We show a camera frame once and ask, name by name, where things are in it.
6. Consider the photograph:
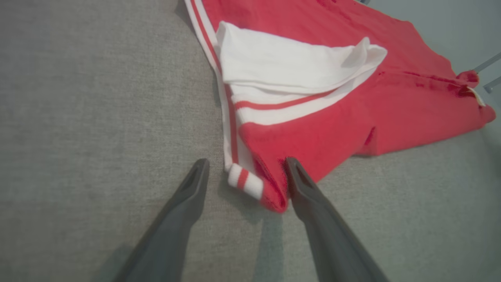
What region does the red shorts striped white waistband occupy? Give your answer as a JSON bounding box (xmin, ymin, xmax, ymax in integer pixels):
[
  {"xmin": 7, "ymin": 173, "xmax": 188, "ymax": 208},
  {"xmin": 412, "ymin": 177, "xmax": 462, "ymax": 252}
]
[{"xmin": 184, "ymin": 0, "xmax": 497, "ymax": 214}]

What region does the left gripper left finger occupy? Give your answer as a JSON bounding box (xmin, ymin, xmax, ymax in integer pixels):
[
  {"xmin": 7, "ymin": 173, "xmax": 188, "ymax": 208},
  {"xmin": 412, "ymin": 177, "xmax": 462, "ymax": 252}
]
[{"xmin": 113, "ymin": 158, "xmax": 210, "ymax": 282}]

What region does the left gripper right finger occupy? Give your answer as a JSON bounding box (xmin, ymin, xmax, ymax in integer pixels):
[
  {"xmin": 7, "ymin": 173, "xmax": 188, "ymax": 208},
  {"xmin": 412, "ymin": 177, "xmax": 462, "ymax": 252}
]
[{"xmin": 287, "ymin": 157, "xmax": 390, "ymax": 282}]

